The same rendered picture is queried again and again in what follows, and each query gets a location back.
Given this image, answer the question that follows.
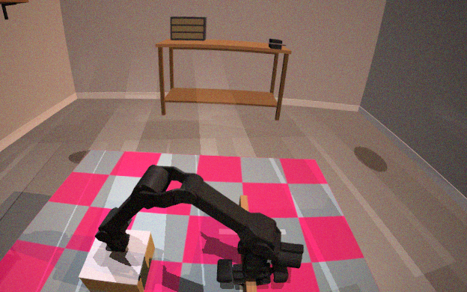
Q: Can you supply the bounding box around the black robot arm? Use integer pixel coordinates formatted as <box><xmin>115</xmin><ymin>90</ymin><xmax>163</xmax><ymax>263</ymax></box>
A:
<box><xmin>94</xmin><ymin>165</ymin><xmax>304</xmax><ymax>269</ymax></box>

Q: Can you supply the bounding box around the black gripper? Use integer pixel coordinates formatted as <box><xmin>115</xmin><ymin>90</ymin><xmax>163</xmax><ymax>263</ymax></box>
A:
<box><xmin>216</xmin><ymin>258</ymin><xmax>289</xmax><ymax>286</ymax></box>

